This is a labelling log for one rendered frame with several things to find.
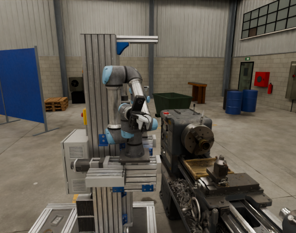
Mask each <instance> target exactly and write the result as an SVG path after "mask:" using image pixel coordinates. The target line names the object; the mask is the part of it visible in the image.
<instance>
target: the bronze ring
mask: <svg viewBox="0 0 296 233"><path fill-rule="evenodd" d="M199 147H200V148H202V149H204V150H207V149H209V147H210V144H209V142H208V141H207V140H205V139H202V140H201V141H200V142H199Z"/></svg>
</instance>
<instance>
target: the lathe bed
mask: <svg viewBox="0 0 296 233"><path fill-rule="evenodd" d="M205 158H212V157H211V156H210V155H209V154H208V153H205V154H203V155H198V156H197V158H196V159H205ZM178 159H179V160H180V161H179V162H178V163H179V169H180V171H181V172H182V174H183V176H184V177H185V179H186V180H187V182H188V183H189V185H190V187H191V188H193V187H194V184H195V182H196V181H197V180H195V179H194V177H193V176H192V174H191V173H190V172H189V170H188V169H187V168H186V166H185V165H184V162H183V161H184V160H189V159H192V158H191V156H190V155H189V154H185V157H182V155H181V154H180V155H179V157H178ZM227 202H228V203H229V205H230V211H229V215H227V214H226V213H224V214H223V216H220V215H219V214H218V215H219V217H220V218H218V223H219V224H218V228H217V229H218V230H219V232H220V233H283V229H282V221H281V220H279V219H278V218H277V217H276V216H275V215H274V214H273V213H272V212H271V211H270V210H268V209H267V208H266V207H265V208H258V207H256V206H254V205H253V204H252V203H251V202H250V201H249V200H247V199H242V200H233V201H227ZM264 217H265V218H264Z"/></svg>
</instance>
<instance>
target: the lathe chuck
mask: <svg viewBox="0 0 296 233"><path fill-rule="evenodd" d="M191 128H193V129H194V130H195V131H196V132H197V134H198V135H199V136H200V137H201V138H202V137H203V138H207V137H212V136H214V134H213V132H212V130H211V129H210V128H208V127H207V126H205V125H203V124H202V125H200V123H195V124H192V125H190V126H189V127H187V128H186V129H185V131H184V133H183V135H182V143H183V145H184V147H185V148H186V149H187V150H188V151H189V152H190V153H193V150H194V148H195V146H196V143H199V141H197V142H195V140H196V138H195V137H194V136H193V134H192V133H191V132H190V129H191ZM213 143H214V142H211V143H210V147H209V149H207V150H204V149H202V150H201V151H199V153H198V155H202V154H205V153H206V152H208V151H209V150H210V149H211V147H212V145H213Z"/></svg>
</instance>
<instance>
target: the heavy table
mask: <svg viewBox="0 0 296 233"><path fill-rule="evenodd" d="M188 84H189V85H193V88H192V97H193V98H192V102H194V101H197V102H198V103H197V104H206V103H205V90H206V86H207V84H203V83H198V82H188Z"/></svg>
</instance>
